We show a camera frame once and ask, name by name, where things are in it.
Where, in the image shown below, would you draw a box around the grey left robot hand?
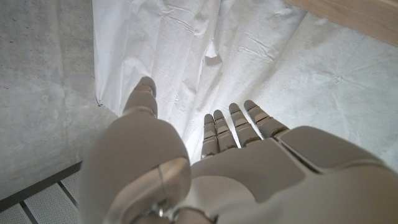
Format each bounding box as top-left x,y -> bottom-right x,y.
77,76 -> 398,224

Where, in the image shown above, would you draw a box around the white cloth curtain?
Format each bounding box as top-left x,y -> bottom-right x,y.
92,0 -> 398,174

